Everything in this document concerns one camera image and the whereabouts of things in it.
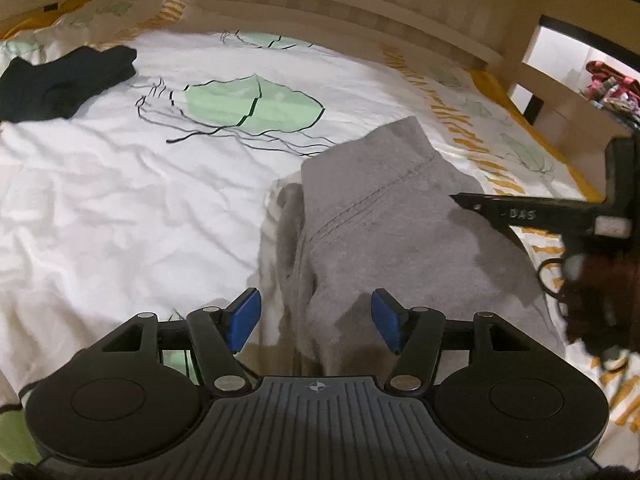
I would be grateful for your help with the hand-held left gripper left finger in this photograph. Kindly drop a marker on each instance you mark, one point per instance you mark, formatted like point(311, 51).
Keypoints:
point(245, 312)

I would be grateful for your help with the white leaf-print duvet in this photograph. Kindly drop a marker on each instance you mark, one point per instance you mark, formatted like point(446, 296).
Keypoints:
point(125, 185)

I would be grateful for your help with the grey hooded sweater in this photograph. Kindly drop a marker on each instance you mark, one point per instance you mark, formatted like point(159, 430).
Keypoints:
point(380, 210)

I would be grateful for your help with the pile of colourful clothes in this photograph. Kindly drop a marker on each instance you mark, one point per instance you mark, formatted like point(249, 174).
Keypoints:
point(612, 92)

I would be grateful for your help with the black cloth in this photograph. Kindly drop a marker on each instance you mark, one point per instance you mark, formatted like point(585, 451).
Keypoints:
point(55, 85)

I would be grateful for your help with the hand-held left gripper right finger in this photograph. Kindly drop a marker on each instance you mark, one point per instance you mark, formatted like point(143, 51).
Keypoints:
point(387, 320)

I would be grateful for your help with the black metal frame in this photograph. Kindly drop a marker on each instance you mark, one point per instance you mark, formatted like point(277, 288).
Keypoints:
point(575, 32)

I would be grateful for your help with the person's right forearm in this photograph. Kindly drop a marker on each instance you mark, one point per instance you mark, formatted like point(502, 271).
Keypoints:
point(605, 300)

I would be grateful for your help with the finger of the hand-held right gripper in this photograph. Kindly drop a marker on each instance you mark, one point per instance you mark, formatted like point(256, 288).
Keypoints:
point(525, 212)

